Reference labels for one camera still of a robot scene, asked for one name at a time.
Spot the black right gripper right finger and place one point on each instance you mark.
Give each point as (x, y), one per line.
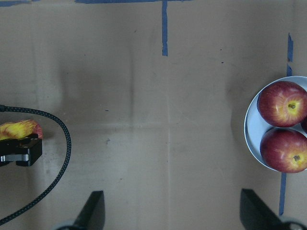
(256, 215)

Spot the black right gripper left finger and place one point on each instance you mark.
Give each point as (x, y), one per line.
(91, 216)

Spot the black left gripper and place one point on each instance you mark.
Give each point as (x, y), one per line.
(23, 151)

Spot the yellow-red apple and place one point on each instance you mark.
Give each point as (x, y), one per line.
(20, 129)

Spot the red apple on plate bottom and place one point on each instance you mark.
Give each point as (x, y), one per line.
(284, 150)

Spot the red apple on plate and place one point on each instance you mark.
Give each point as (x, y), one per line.
(283, 104)
(284, 150)

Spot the white round plate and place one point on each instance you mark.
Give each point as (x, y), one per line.
(255, 126)

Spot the red apple on plate top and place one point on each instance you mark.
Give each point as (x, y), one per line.
(283, 104)

